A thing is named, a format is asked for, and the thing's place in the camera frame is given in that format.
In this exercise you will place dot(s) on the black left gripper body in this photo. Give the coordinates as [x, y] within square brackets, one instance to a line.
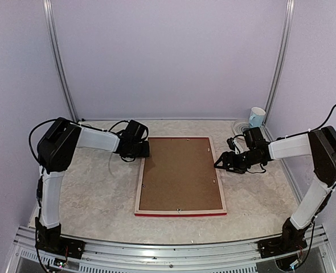
[138, 152]

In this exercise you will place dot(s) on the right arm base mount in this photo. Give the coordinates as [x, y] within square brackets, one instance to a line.
[290, 240]

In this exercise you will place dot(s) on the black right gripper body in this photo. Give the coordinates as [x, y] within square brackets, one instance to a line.
[242, 163]

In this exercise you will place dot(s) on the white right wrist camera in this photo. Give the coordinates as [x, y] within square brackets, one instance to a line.
[234, 145]

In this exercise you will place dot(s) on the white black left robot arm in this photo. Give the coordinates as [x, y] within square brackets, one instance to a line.
[56, 148]

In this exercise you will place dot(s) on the light blue ceramic mug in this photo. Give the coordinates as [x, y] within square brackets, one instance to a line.
[256, 117]

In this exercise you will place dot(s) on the red wooden picture frame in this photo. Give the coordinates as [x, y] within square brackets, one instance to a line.
[182, 213]

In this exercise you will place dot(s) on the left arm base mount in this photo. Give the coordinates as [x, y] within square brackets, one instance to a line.
[51, 241]

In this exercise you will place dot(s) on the round swirl pattern plate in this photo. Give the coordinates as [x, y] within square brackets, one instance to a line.
[239, 127]

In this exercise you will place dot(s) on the brown frame backing board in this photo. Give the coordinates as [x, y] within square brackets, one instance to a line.
[180, 173]

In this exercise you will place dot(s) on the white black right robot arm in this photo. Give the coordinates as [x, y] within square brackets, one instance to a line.
[317, 147]

